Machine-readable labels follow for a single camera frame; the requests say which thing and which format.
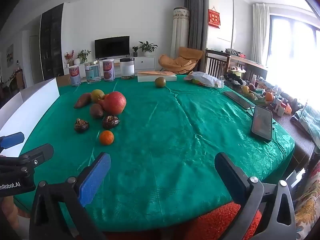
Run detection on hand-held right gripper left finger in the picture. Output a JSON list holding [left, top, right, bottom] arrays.
[[29, 151, 112, 240]]

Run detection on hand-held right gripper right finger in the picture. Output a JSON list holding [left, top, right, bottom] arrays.
[[214, 152, 297, 240]]

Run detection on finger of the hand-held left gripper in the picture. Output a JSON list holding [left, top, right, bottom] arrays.
[[0, 132, 25, 153], [0, 143, 55, 167]]

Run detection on dark orange tangerine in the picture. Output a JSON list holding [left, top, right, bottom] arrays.
[[89, 103, 104, 119]]

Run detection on sweet potato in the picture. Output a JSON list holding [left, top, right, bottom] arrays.
[[74, 92, 93, 109]]

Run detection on red pomegranate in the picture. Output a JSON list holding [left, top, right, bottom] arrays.
[[98, 91, 127, 116]]

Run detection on large yellow pear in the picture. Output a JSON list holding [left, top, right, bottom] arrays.
[[90, 89, 106, 104]]

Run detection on person's left forearm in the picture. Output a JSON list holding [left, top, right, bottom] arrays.
[[0, 195, 19, 233]]

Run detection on white board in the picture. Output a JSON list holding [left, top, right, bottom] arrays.
[[0, 78, 60, 157]]

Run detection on orange fluffy cloth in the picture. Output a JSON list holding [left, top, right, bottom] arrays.
[[172, 201, 263, 240]]

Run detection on propped black phone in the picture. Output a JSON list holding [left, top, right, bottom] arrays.
[[250, 105, 273, 143]]

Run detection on brown cardboard box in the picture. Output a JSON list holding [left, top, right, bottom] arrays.
[[56, 74, 72, 87]]

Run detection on floral chair cushion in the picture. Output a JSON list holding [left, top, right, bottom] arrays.
[[294, 160, 320, 240]]

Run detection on green tablecloth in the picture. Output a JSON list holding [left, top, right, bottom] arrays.
[[14, 75, 295, 233]]

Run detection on red and white tin can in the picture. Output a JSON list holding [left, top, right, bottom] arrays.
[[69, 65, 82, 87]]

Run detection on light blue blanket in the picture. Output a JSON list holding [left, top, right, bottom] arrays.
[[291, 104, 320, 153]]

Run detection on clear jar with blue label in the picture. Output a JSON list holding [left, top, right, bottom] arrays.
[[85, 62, 102, 83]]

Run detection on red flowers in vase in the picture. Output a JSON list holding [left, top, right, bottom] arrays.
[[64, 50, 75, 67]]

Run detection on plastic snack bag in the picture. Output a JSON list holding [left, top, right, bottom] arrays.
[[184, 71, 225, 88]]

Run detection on yellow pot with lid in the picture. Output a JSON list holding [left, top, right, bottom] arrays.
[[226, 66, 247, 81]]

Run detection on dark display cabinet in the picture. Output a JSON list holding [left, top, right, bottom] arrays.
[[40, 4, 64, 81]]

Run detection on leafy potted plant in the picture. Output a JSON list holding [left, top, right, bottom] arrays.
[[77, 49, 92, 63]]

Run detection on tin can with food picture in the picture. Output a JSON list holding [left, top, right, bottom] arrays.
[[103, 59, 115, 82]]

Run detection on wooden slatted bench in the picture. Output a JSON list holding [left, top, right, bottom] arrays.
[[204, 49, 268, 81]]

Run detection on clear jar with black lid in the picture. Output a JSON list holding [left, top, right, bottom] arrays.
[[120, 57, 136, 80]]

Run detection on white flat box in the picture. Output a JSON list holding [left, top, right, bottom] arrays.
[[137, 71, 177, 83]]

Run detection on white television cabinet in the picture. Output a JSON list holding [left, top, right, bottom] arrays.
[[64, 56, 155, 76]]

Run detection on orange cushion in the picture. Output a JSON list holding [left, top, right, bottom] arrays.
[[159, 46, 204, 75]]

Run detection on black television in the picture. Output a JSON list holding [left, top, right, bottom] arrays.
[[94, 35, 131, 59]]

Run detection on large window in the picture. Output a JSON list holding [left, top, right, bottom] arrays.
[[269, 15, 320, 102]]

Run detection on large green potted plant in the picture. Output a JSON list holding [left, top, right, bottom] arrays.
[[139, 41, 158, 57]]

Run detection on white curtain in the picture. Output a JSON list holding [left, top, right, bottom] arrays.
[[252, 3, 271, 67]]

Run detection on covered standing air conditioner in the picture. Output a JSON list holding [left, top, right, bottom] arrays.
[[171, 7, 190, 59]]

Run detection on grey curtain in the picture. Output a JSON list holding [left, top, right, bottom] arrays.
[[184, 0, 209, 53]]

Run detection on framed wall picture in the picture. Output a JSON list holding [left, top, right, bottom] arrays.
[[6, 44, 14, 68]]

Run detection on red wall hanging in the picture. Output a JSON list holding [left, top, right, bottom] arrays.
[[208, 9, 222, 29]]

